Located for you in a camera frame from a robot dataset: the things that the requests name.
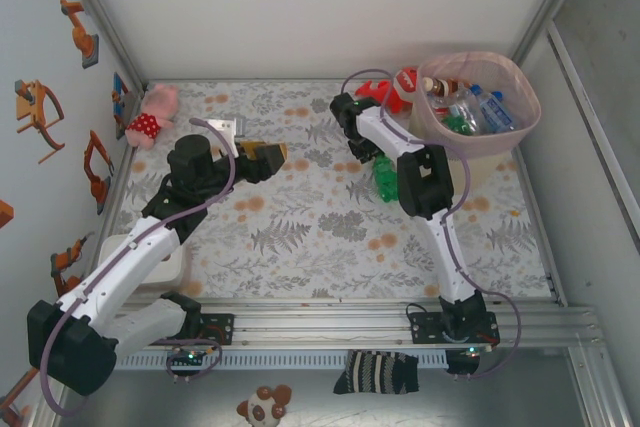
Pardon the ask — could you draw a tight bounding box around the green Sprite bottle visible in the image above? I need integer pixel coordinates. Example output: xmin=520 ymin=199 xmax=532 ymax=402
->
xmin=371 ymin=154 xmax=401 ymax=206
xmin=441 ymin=115 xmax=469 ymax=137

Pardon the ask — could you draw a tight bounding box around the brown coffee bottle red cap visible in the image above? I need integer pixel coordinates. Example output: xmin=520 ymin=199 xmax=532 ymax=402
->
xmin=422 ymin=75 xmax=469 ymax=99

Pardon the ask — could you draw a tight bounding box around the crushed clear bottle blue cap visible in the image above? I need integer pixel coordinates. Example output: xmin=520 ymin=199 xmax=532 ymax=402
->
xmin=447 ymin=85 xmax=484 ymax=137

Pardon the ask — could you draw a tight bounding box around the water bottle blue label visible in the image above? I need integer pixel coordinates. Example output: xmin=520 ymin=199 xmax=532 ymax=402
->
xmin=474 ymin=86 xmax=517 ymax=134

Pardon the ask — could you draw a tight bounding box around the cream bin with pink liner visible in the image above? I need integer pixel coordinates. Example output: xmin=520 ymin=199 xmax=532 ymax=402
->
xmin=407 ymin=50 xmax=545 ymax=188

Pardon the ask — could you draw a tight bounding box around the pink pig plush toy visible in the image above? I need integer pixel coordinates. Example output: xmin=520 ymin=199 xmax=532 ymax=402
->
xmin=124 ymin=84 xmax=180 ymax=149

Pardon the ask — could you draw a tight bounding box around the red shark plush toy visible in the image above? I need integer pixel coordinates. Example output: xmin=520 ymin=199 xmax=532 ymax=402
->
xmin=354 ymin=65 xmax=421 ymax=115

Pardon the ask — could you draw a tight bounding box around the white slotted box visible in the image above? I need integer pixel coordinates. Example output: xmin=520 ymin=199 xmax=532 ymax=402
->
xmin=97 ymin=234 xmax=186 ymax=298

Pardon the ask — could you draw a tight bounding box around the black white striped sock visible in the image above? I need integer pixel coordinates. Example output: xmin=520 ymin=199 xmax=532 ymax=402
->
xmin=333 ymin=349 xmax=420 ymax=396

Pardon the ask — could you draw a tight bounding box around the brown white plush toy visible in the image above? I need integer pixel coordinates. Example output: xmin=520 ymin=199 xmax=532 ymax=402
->
xmin=236 ymin=385 xmax=294 ymax=423

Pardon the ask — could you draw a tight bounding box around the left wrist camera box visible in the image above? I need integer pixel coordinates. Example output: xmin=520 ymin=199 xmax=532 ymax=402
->
xmin=207 ymin=116 xmax=249 ymax=141

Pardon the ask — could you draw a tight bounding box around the blue orange wall sticker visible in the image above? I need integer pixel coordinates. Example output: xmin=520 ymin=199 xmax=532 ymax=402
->
xmin=110 ymin=71 xmax=144 ymax=141

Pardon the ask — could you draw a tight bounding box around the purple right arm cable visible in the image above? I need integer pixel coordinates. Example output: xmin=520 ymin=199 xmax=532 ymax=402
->
xmin=341 ymin=68 xmax=524 ymax=382

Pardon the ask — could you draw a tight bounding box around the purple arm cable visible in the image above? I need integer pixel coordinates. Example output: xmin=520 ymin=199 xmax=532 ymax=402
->
xmin=341 ymin=68 xmax=524 ymax=382
xmin=39 ymin=117 xmax=236 ymax=418

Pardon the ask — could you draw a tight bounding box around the orange chair wall sticker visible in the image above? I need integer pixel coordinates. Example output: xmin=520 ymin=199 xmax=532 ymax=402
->
xmin=13 ymin=79 xmax=66 ymax=165

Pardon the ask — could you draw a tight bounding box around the aluminium mounting rail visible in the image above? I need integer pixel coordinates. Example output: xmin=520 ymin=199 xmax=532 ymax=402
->
xmin=47 ymin=299 xmax=606 ymax=352

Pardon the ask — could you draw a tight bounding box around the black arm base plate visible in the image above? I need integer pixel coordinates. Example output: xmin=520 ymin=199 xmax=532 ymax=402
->
xmin=143 ymin=313 xmax=236 ymax=347
xmin=407 ymin=310 xmax=501 ymax=347

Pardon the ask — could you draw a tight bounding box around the white slotted cable duct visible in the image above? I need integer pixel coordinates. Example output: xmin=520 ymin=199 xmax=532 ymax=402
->
xmin=67 ymin=350 xmax=449 ymax=369

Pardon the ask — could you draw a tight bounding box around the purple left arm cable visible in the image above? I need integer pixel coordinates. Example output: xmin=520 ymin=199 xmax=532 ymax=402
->
xmin=39 ymin=117 xmax=236 ymax=418

